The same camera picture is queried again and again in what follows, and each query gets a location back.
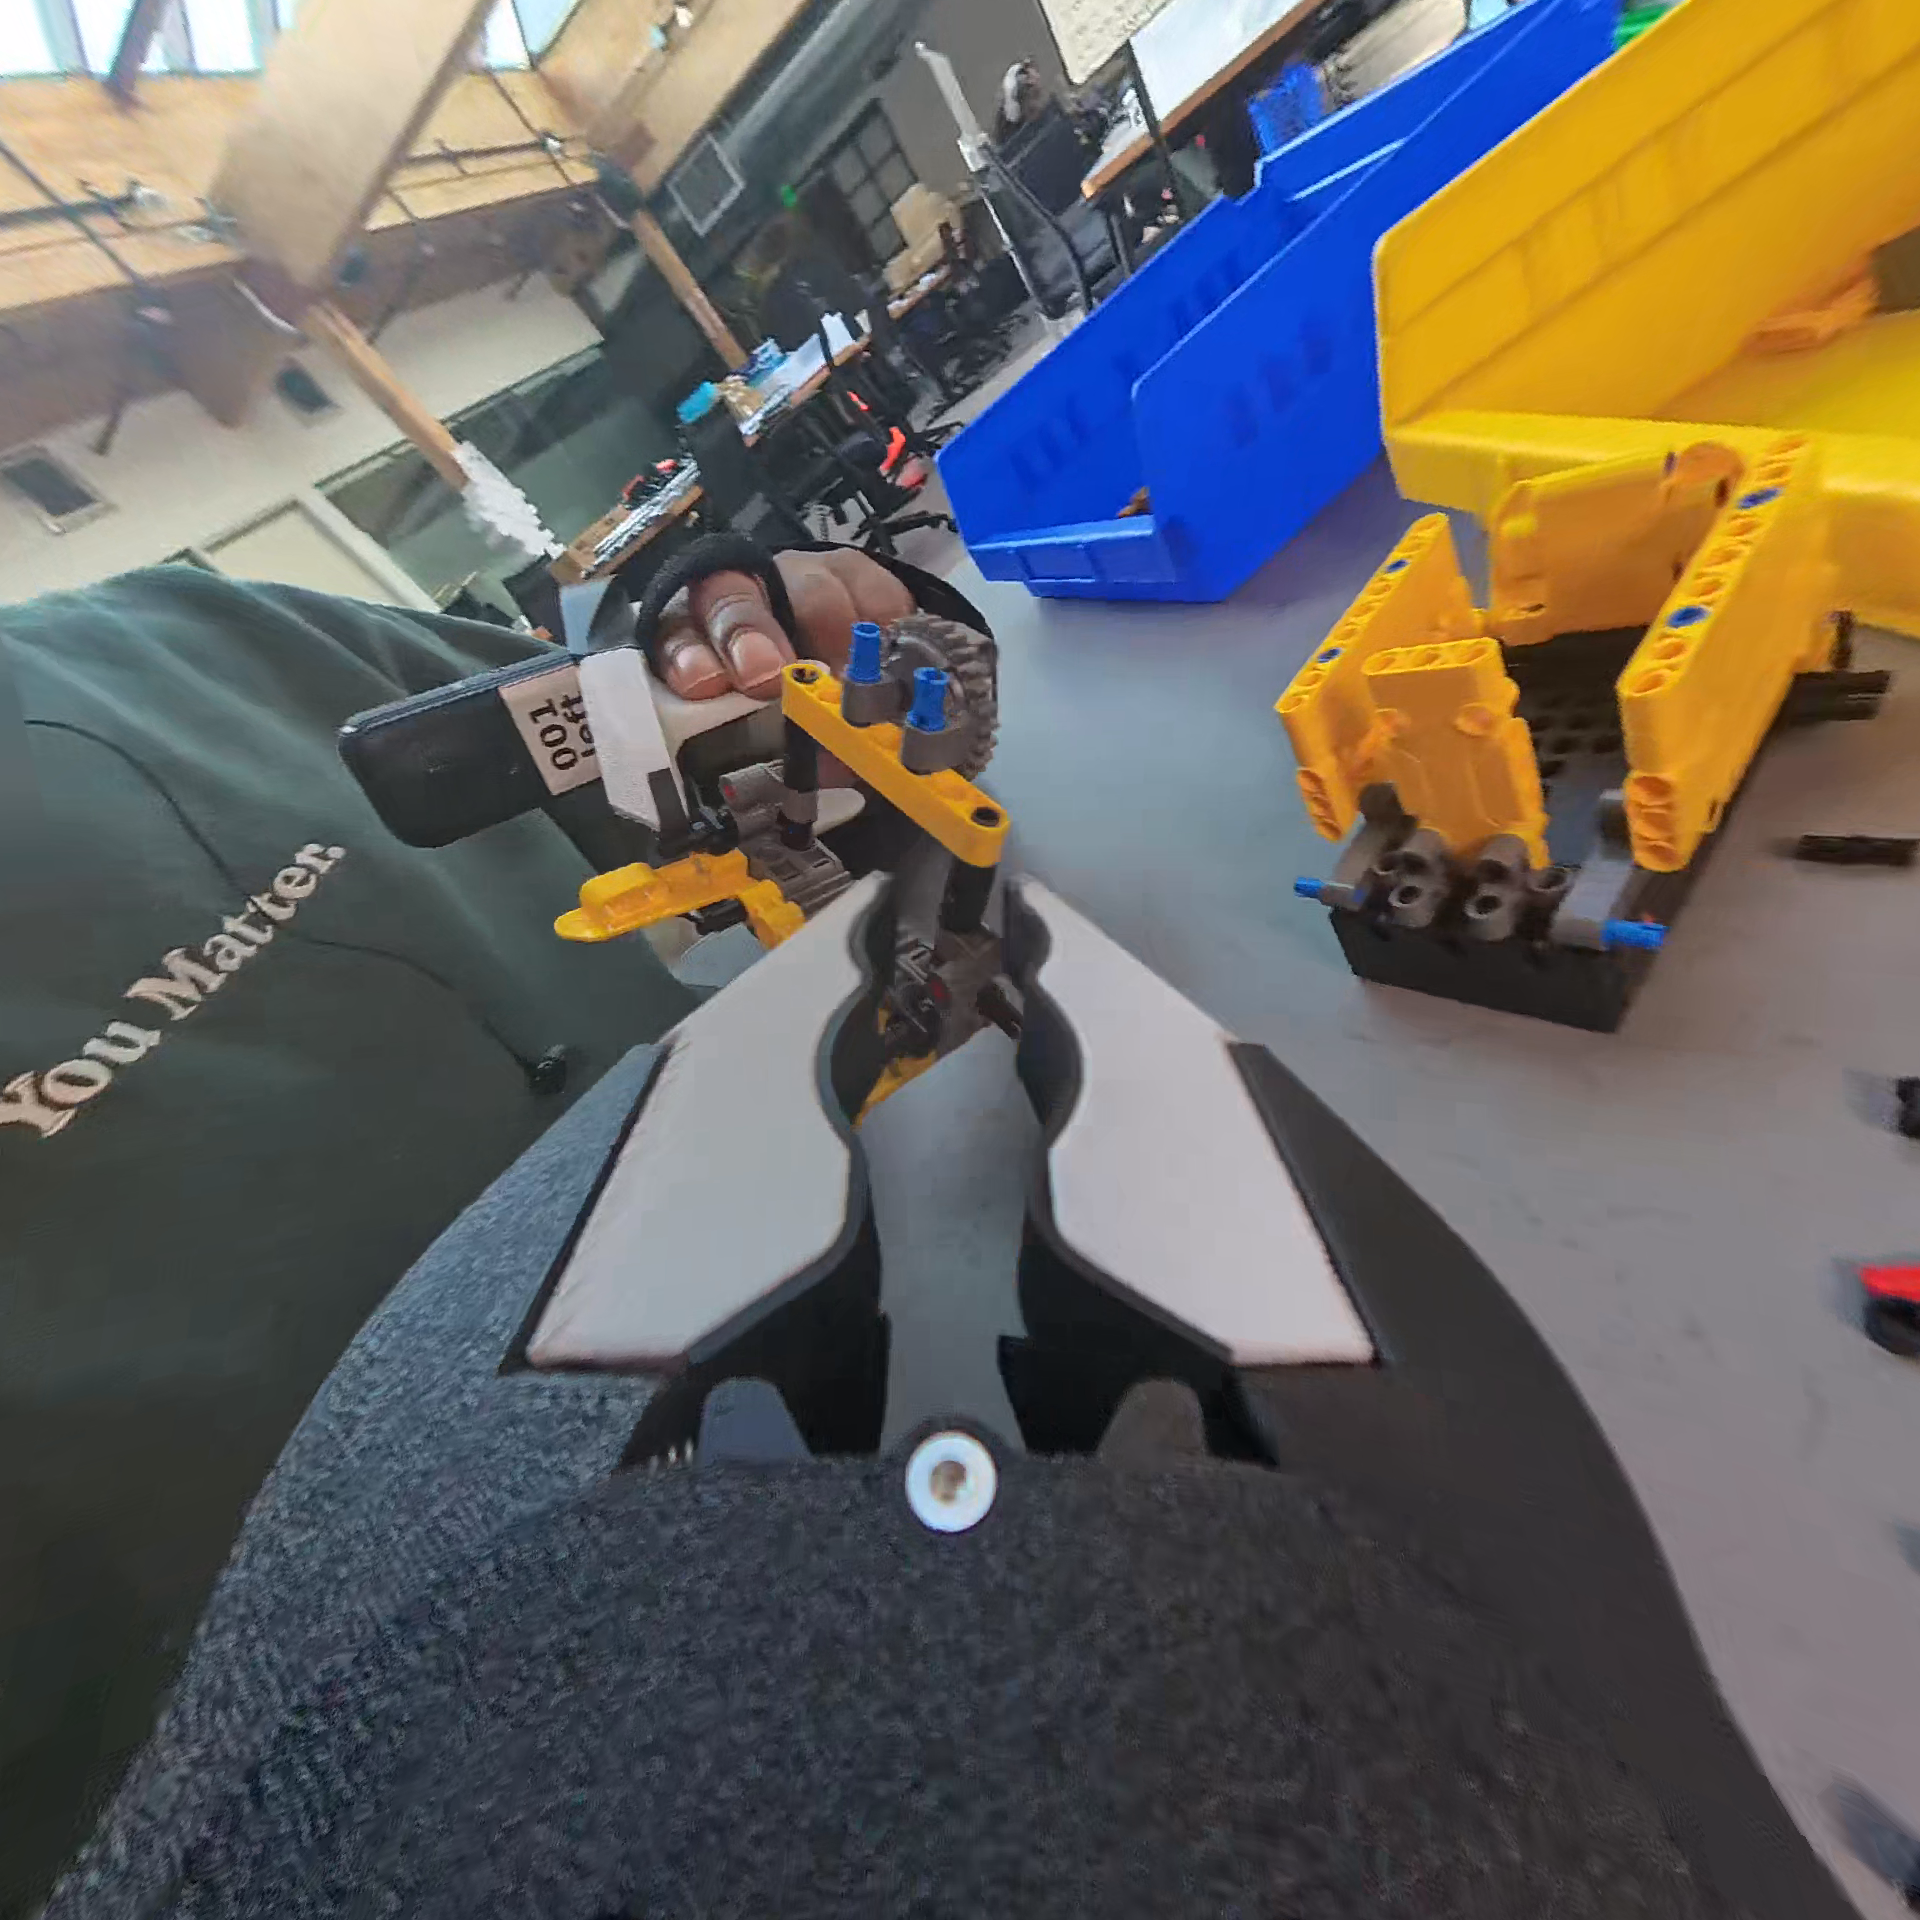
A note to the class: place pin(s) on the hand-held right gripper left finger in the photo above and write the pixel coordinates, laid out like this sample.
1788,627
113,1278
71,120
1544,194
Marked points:
704,1200

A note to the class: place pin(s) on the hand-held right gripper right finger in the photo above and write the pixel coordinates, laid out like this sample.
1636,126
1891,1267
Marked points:
1185,1200

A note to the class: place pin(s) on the lego axle and gear assembly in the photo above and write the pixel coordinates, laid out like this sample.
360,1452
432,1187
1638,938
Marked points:
902,758

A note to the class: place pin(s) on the yellow lego robot body model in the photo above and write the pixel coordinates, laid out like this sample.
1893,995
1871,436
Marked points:
1454,750

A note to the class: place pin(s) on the pile of small lego pins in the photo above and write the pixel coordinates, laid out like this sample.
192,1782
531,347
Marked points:
1891,1307

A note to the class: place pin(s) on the person's left hand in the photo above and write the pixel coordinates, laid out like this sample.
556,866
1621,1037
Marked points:
735,629

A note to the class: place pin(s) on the black round device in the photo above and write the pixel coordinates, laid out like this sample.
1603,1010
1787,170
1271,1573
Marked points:
547,1070

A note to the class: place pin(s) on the black office chair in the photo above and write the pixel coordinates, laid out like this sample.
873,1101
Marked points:
885,466

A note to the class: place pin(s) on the blue plastic bin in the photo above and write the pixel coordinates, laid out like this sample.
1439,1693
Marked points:
1200,422

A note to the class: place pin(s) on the white printed board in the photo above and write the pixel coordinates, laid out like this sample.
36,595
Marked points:
1102,31

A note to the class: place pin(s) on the yellow plastic bin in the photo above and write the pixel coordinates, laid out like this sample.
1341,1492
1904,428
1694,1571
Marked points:
1651,224

